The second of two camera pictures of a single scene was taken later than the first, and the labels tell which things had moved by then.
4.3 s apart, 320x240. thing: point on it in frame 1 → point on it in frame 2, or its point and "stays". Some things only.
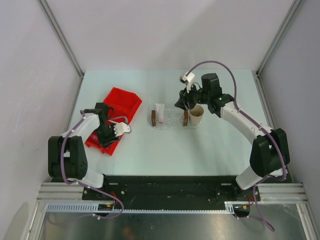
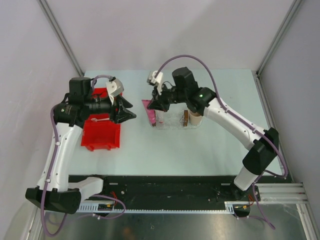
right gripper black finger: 190,105 → 155,104
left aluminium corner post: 51,19 stays
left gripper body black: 106,134 → 103,106
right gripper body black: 195,96 → 171,95
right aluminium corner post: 257,73 stays
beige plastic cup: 196,115 stays
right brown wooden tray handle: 185,118 stays
